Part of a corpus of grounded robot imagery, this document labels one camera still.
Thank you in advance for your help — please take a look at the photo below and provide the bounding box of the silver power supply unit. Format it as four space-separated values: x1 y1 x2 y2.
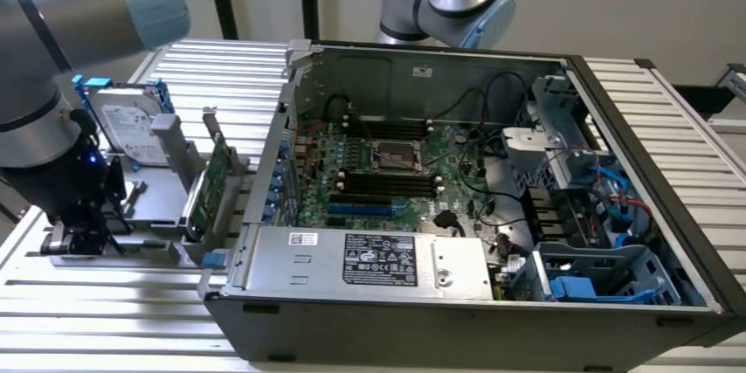
241 226 496 302

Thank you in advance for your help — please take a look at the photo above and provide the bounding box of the black RAM slot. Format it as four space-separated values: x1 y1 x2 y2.
346 122 430 131
337 188 442 197
345 131 430 141
348 118 430 126
341 176 440 185
342 171 438 180
345 127 430 135
340 182 441 191

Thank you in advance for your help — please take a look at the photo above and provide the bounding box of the short black wire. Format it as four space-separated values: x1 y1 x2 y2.
322 94 352 124

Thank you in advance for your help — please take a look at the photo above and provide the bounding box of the blue expansion slot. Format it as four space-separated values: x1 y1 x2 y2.
329 204 393 214
326 211 392 220

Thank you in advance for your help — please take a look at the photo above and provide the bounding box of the CPU socket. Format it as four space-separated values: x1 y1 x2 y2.
364 139 424 173

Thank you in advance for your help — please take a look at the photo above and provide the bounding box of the green graphics card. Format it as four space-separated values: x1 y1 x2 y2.
184 105 234 235

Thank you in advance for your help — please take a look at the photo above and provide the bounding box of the aluminium rail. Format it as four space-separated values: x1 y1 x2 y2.
705 64 746 133

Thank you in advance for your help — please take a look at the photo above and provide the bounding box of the silver hard disk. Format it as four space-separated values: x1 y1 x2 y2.
91 86 170 169

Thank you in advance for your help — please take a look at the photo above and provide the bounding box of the blue wire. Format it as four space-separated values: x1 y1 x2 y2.
585 162 635 248

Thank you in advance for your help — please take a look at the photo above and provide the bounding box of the black open PC case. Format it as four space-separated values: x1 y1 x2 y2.
200 38 746 363

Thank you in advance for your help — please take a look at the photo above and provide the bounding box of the grey parts rack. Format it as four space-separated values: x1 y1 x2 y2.
49 113 258 270

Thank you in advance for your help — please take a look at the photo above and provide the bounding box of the black wire loop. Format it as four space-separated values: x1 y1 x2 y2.
429 70 529 130

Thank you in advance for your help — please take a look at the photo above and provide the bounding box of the black expansion slot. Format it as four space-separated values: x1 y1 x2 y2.
324 217 374 228

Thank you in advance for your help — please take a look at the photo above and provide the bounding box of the red wire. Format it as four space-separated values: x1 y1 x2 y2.
584 197 652 235

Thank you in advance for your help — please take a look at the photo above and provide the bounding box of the green motherboard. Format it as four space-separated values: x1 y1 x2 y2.
289 121 496 239

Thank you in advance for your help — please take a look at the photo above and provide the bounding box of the silver metal drive cage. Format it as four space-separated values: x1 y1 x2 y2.
500 74 620 191

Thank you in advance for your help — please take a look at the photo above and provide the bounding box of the black wire with plug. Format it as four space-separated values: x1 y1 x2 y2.
433 210 468 239

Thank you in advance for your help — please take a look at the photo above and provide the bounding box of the blue grey disk bay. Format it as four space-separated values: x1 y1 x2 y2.
527 240 683 305

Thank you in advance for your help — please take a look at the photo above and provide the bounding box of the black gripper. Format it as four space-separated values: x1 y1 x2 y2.
26 157 130 257

